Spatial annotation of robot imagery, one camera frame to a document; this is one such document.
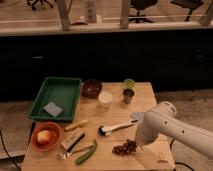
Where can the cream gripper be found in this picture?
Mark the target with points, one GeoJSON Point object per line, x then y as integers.
{"type": "Point", "coordinates": [139, 145]}

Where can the bunch of dark grapes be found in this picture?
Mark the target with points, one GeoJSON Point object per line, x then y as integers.
{"type": "Point", "coordinates": [126, 148]}

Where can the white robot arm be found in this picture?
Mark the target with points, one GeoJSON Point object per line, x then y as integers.
{"type": "Point", "coordinates": [161, 120]}

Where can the dark metal cup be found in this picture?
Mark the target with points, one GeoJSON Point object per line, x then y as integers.
{"type": "Point", "coordinates": [127, 96]}

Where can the white paper cup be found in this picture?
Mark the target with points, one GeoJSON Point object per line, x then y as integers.
{"type": "Point", "coordinates": [105, 99]}

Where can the green plastic cup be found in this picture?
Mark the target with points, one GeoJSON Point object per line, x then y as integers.
{"type": "Point", "coordinates": [129, 83]}

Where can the grey folded cloth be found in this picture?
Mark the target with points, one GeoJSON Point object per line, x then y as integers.
{"type": "Point", "coordinates": [139, 116]}

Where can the green cucumber toy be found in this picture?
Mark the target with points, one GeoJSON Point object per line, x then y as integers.
{"type": "Point", "coordinates": [88, 154]}

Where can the yellow banana toy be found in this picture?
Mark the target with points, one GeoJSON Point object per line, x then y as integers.
{"type": "Point", "coordinates": [75, 125]}

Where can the wooden block with black strip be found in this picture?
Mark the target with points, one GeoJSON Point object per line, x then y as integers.
{"type": "Point", "coordinates": [72, 139]}

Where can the dark red bowl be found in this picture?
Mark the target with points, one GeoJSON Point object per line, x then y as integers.
{"type": "Point", "coordinates": [91, 88]}

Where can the silver fork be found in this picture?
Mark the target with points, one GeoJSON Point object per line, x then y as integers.
{"type": "Point", "coordinates": [65, 155]}

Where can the orange bowl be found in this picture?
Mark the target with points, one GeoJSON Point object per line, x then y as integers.
{"type": "Point", "coordinates": [56, 133]}

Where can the green plastic tray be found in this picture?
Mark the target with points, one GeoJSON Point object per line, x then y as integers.
{"type": "Point", "coordinates": [64, 92]}

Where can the grey sponge in tray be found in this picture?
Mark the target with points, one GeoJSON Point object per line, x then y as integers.
{"type": "Point", "coordinates": [52, 109]}

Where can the yellow apple in bowl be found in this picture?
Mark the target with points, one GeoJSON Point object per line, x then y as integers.
{"type": "Point", "coordinates": [44, 137]}

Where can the black office chair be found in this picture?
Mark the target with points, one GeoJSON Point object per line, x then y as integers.
{"type": "Point", "coordinates": [141, 5]}

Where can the white handled black brush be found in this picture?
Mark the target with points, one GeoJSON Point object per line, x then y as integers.
{"type": "Point", "coordinates": [106, 130]}

